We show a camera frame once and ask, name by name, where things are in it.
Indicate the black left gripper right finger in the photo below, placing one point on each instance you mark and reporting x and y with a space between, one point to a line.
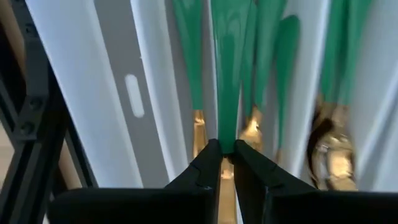
311 208

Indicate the white plastic cutlery tray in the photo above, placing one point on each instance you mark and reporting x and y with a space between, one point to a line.
93 93

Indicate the black metal rig frame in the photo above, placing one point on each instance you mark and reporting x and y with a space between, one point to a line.
34 93

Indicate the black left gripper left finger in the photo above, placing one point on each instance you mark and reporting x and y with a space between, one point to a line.
140 208

